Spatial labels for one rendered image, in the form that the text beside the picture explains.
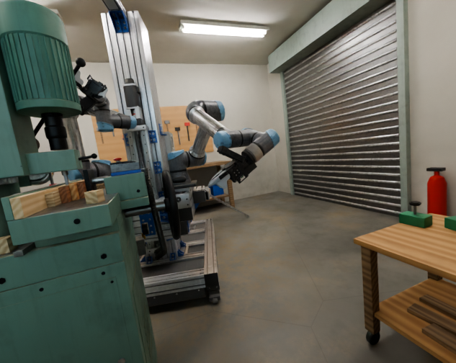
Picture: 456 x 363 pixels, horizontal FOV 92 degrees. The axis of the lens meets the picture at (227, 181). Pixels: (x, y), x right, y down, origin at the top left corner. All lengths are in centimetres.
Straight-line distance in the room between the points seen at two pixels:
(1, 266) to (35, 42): 64
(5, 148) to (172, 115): 358
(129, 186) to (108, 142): 344
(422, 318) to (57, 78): 167
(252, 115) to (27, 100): 427
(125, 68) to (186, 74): 282
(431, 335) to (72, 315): 127
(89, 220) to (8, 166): 37
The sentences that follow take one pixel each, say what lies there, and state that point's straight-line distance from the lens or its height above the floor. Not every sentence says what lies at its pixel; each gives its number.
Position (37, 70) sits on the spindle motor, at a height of 131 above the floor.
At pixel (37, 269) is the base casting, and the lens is 82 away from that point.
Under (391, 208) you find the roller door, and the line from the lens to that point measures 333.
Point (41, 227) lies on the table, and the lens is 70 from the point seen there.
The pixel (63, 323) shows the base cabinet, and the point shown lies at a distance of 87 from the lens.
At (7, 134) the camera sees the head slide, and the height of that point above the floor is 113.
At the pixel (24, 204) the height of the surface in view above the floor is 93.
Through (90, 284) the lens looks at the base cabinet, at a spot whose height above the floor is 67.
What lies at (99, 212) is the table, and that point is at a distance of 66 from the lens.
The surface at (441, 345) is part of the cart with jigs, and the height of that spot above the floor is 18.
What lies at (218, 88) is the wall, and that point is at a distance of 471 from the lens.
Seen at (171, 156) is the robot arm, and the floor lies 101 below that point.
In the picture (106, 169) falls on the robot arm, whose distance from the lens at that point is 166.
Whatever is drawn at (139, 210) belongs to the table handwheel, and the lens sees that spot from 93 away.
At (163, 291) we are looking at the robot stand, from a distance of 167.
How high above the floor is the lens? 99
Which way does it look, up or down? 7 degrees down
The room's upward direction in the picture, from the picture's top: 7 degrees counter-clockwise
